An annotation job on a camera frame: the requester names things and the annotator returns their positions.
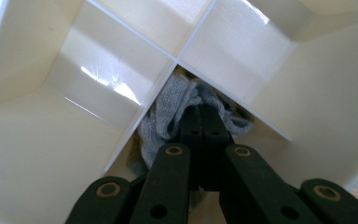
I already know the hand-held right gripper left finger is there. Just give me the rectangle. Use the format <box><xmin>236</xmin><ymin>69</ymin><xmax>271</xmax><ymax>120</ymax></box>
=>
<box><xmin>179</xmin><ymin>105</ymin><xmax>204</xmax><ymax>191</ymax></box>

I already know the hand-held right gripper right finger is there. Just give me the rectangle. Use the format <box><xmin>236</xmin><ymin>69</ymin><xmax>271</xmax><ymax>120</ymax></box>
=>
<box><xmin>199</xmin><ymin>103</ymin><xmax>235</xmax><ymax>192</ymax></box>

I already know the grey sock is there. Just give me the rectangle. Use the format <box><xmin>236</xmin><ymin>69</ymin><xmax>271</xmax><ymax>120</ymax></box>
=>
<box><xmin>126</xmin><ymin>68</ymin><xmax>256</xmax><ymax>213</ymax></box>

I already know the white divided storage box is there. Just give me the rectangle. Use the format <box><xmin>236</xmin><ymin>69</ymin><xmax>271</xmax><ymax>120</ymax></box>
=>
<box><xmin>0</xmin><ymin>0</ymin><xmax>358</xmax><ymax>224</ymax></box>

